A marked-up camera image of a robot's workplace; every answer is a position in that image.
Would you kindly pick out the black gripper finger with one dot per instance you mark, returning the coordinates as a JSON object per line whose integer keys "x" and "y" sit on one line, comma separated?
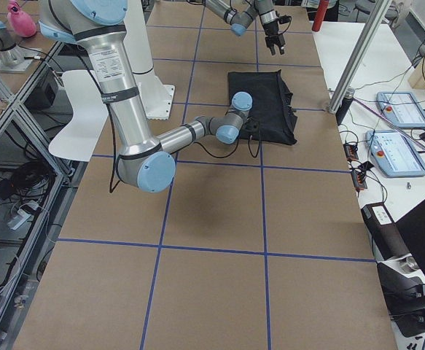
{"x": 271, "y": 48}
{"x": 280, "y": 44}

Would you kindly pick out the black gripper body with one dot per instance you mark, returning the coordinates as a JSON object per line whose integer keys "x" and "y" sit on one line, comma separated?
{"x": 271, "y": 31}
{"x": 247, "y": 122}

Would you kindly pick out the black graphic t-shirt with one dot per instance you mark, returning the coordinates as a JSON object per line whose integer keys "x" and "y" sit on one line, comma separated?
{"x": 271, "y": 105}

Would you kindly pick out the third robot base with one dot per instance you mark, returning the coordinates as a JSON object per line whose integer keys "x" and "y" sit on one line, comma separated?
{"x": 12, "y": 58}

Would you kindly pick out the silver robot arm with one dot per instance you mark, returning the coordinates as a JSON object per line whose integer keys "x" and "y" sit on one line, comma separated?
{"x": 144, "y": 160}
{"x": 239, "y": 21}

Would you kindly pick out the red bottle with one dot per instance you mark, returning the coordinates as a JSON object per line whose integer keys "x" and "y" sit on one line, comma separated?
{"x": 320, "y": 14}

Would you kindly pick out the black water bottle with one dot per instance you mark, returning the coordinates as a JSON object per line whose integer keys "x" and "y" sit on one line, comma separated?
{"x": 345, "y": 105}

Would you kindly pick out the upper teach pendant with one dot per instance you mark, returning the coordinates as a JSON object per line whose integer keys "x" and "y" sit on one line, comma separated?
{"x": 401, "y": 108}

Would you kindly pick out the teach pendant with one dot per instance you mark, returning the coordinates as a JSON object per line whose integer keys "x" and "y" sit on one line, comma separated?
{"x": 394, "y": 154}
{"x": 401, "y": 108}

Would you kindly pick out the lower teach pendant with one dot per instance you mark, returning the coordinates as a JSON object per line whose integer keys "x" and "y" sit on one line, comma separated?
{"x": 394, "y": 154}

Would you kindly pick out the white plastic chair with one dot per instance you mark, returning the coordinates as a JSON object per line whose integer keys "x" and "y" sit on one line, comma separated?
{"x": 77, "y": 140}

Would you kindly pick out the black label printer box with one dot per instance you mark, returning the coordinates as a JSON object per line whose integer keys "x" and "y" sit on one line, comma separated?
{"x": 386, "y": 240}

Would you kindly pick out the pink plush toy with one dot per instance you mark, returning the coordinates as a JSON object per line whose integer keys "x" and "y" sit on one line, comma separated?
{"x": 20, "y": 21}

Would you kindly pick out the aluminium frame post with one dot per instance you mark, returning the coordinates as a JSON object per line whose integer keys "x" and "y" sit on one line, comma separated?
{"x": 368, "y": 32}

